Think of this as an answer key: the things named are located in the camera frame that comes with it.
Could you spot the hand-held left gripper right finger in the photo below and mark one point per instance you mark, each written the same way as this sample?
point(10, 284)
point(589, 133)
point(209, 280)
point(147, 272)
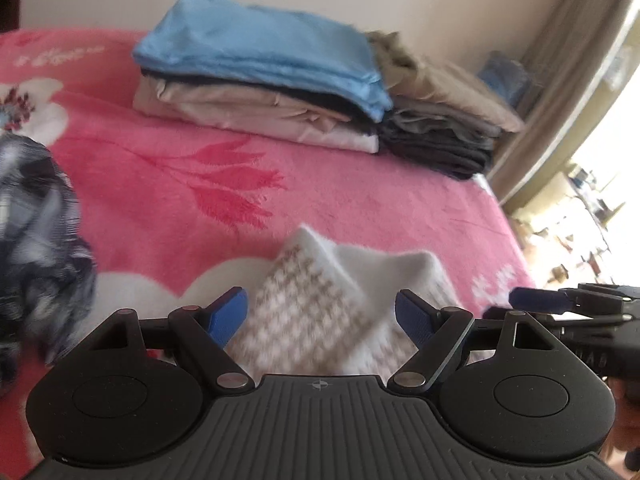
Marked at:
point(415, 320)

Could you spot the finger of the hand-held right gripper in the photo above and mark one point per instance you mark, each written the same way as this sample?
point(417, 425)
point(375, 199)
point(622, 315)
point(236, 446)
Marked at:
point(585, 320)
point(537, 300)

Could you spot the blue folded garment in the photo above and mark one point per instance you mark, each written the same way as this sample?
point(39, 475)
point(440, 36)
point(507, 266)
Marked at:
point(260, 45)

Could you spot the beige curtain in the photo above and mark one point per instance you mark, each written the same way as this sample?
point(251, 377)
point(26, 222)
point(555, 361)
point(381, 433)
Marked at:
point(565, 75)

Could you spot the pink floral blanket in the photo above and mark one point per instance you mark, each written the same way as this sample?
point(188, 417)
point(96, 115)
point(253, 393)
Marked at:
point(150, 185)

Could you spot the dark plaid shirt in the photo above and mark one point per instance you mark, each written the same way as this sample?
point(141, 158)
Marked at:
point(40, 240)

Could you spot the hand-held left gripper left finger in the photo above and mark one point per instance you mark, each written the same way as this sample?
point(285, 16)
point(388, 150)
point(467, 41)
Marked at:
point(230, 312)

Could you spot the blue box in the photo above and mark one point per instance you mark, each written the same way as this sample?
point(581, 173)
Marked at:
point(510, 80)

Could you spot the beige houndstooth cardigan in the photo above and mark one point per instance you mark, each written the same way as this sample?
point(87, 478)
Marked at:
point(310, 305)

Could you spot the charcoal folded garment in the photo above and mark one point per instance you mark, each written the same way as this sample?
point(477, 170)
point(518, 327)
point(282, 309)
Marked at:
point(435, 152)

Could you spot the grey folded garment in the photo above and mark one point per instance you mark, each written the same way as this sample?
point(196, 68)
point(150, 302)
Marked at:
point(440, 120)

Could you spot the khaki folded garment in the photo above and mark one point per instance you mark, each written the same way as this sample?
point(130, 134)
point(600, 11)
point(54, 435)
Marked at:
point(450, 85)

